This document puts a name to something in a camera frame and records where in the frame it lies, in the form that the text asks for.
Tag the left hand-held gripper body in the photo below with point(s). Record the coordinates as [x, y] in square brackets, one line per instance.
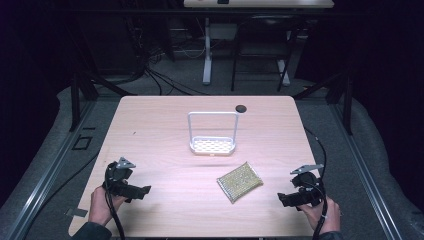
[117, 176]

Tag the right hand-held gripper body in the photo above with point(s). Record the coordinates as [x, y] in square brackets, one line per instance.
[308, 186]

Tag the gold glitter sponge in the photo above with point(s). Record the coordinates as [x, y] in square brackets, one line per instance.
[240, 182]

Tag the white sponge rack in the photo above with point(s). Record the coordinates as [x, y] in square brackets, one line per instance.
[212, 146]

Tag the person's left hand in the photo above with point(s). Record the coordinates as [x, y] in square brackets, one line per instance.
[100, 206]

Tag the person's right hand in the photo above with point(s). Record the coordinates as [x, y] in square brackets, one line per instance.
[328, 216]

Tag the black tape square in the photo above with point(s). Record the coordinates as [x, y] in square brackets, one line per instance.
[76, 143]

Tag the grey tape strip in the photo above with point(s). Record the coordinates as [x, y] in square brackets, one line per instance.
[76, 212]

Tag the black tape strip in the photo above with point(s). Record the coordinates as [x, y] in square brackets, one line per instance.
[89, 128]

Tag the black metal stand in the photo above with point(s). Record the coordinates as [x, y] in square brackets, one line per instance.
[347, 100]
[75, 100]

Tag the black round table grommet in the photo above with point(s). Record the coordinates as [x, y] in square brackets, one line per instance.
[240, 108]

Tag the white desk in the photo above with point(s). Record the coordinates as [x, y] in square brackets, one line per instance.
[207, 66]

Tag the black chair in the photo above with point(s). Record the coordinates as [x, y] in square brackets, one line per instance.
[263, 33]

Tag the aluminium floor rail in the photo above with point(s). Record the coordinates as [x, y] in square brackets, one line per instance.
[366, 180]
[43, 180]

